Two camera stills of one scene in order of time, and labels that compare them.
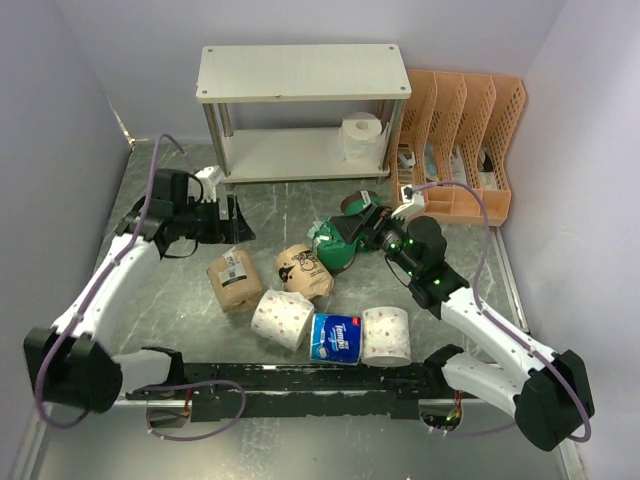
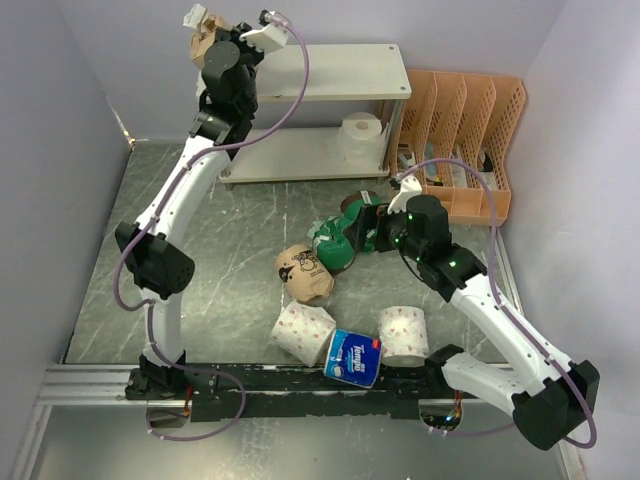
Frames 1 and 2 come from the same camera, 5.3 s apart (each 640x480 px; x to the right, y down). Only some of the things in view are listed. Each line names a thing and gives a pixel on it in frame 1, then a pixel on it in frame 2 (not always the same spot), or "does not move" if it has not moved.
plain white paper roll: x=363 y=139 does not move
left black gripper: x=234 y=230 -> x=233 y=35
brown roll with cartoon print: x=301 y=271 does not move
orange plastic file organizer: x=452 y=144 does not move
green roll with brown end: x=355 y=203 does not move
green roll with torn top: x=332 y=247 does not move
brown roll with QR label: x=235 y=280 -> x=208 y=25
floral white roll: x=282 y=318 -> x=303 y=331
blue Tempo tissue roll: x=336 y=338 -> x=353 y=358
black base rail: x=306 y=390 does not move
